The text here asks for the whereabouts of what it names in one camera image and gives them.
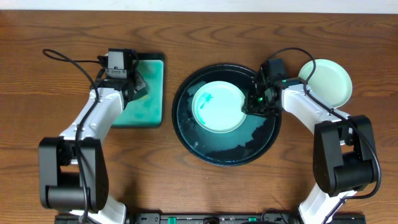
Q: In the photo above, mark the black rectangular soap tray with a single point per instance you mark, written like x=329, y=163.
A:
x=147, y=110

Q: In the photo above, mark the green scouring sponge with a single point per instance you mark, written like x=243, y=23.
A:
x=140, y=93

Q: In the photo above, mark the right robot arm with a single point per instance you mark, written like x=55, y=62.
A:
x=345, y=165

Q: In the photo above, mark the round black tray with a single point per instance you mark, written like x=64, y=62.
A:
x=249, y=141

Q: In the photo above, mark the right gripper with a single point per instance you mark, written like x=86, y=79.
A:
x=249, y=106

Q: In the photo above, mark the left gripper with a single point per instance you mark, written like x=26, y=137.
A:
x=140, y=84

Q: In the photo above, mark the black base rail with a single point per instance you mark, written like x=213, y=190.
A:
x=269, y=217

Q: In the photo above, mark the mint plate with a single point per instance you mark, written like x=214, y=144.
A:
x=217, y=107
x=331, y=82

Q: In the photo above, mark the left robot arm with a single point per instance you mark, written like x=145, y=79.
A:
x=72, y=169

